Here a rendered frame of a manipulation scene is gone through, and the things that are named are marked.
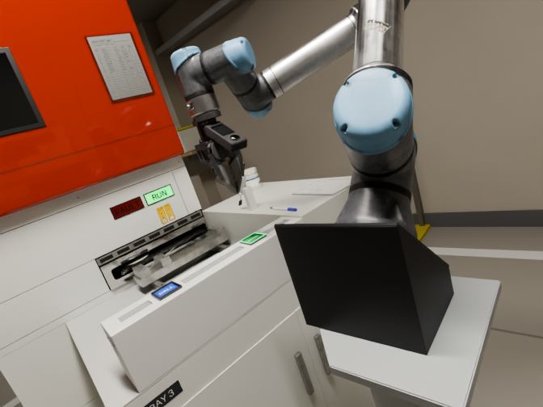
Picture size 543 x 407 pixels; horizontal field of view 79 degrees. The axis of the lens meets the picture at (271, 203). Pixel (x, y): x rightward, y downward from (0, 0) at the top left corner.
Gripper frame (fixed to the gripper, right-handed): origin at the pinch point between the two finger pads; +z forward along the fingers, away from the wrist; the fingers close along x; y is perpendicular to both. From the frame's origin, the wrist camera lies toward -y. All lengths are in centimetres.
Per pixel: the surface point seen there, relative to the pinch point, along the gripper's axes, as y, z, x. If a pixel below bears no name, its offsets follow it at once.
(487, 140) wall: 13, 46, -210
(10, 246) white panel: 59, -2, 49
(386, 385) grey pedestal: -44, 29, 13
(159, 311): -4.0, 15.7, 30.1
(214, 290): -4.0, 18.6, 17.4
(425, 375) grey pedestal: -48, 29, 8
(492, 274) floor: -2, 111, -145
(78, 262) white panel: 58, 12, 34
